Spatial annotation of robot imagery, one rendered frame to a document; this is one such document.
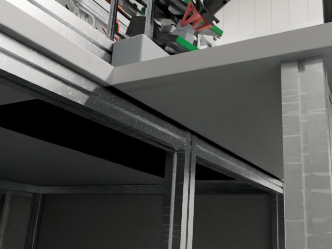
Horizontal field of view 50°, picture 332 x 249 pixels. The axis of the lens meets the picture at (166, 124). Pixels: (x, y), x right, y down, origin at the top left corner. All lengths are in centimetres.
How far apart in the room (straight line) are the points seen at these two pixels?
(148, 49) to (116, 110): 15
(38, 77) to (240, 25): 427
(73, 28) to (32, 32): 18
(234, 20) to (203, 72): 425
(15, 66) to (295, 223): 35
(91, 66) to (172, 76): 11
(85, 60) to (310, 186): 32
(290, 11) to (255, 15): 41
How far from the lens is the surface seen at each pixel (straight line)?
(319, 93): 42
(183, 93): 54
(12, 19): 44
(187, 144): 73
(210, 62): 46
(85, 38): 65
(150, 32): 121
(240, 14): 474
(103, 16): 265
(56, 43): 47
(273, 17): 456
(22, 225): 261
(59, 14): 61
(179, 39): 114
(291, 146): 41
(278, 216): 138
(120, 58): 66
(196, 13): 114
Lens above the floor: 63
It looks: 17 degrees up
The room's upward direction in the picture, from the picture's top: 4 degrees clockwise
